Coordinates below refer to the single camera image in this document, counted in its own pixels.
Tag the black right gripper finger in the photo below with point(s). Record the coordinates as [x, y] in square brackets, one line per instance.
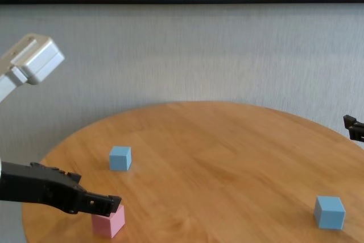
[355, 129]

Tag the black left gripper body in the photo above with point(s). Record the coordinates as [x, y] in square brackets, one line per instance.
[34, 186]

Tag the blue cube block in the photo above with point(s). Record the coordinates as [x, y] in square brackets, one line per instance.
[119, 159]
[330, 213]

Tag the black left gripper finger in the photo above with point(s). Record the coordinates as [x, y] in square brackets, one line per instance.
[99, 203]
[74, 179]

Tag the pink cube block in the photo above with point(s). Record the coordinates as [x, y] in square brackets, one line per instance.
[109, 223]

